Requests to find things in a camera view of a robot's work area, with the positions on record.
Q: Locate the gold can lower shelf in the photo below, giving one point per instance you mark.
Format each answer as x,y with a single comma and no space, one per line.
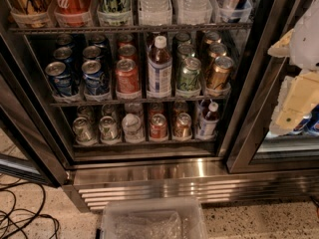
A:
182,126

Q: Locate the green can front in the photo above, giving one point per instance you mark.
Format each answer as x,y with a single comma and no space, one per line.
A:
188,76

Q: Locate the blue pepsi can middle left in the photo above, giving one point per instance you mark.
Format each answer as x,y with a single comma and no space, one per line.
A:
65,55

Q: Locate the blue pepsi can front left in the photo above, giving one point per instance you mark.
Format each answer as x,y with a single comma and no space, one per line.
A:
60,78

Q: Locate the green can middle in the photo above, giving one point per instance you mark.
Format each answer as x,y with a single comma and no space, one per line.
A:
184,51

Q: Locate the brown tea bottle white cap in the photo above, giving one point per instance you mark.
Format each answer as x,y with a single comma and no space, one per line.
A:
159,68

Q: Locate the gold can front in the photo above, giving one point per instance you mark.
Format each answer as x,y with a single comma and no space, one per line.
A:
220,72

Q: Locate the steel fridge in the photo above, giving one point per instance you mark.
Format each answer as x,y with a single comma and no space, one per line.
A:
241,161

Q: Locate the large red coke bottle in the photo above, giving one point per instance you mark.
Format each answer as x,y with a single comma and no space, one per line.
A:
71,13

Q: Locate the small tea bottle lower shelf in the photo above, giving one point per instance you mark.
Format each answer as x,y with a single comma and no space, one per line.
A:
208,119

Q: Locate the green can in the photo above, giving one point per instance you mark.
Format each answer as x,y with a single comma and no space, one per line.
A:
184,51
188,76

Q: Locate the silver can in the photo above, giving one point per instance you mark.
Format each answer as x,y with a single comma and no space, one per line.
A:
83,131
108,128

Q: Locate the red can lower shelf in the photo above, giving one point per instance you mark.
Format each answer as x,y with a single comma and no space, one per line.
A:
158,126

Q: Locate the red coke can back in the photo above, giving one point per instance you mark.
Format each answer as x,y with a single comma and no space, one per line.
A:
125,39

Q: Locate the red coke can front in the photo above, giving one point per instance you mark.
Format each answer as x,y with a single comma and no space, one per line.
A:
127,74

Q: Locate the blue pepsi can middle right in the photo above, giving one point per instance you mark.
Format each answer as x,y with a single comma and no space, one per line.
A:
93,53

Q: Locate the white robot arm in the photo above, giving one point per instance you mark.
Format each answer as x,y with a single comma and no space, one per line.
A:
304,43

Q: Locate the gold can middle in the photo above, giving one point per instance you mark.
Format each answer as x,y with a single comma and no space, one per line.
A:
216,50

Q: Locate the silver can lower left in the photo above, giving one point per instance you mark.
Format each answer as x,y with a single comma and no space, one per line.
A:
83,131

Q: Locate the blue pepsi can right compartment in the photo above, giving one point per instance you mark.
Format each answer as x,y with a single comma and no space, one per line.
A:
306,119

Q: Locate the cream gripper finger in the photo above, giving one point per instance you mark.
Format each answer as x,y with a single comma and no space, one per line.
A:
298,96
281,48

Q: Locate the gold can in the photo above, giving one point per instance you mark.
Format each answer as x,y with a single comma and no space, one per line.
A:
220,72
216,50

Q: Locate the clear plastic bin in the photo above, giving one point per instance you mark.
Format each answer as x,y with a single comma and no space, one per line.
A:
162,218

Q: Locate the red coke can middle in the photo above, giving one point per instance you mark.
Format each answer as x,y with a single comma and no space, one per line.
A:
128,52

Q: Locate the clear bottle lower shelf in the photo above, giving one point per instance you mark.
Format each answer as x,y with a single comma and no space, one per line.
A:
133,129

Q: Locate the blue pepsi can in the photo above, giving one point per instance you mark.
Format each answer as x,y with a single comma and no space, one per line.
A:
60,78
96,80
65,55
93,53

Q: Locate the red coke can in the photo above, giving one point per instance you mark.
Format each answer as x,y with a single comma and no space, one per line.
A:
128,52
127,74
125,39

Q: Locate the blue pepsi can front right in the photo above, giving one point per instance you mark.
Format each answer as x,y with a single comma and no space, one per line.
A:
96,80

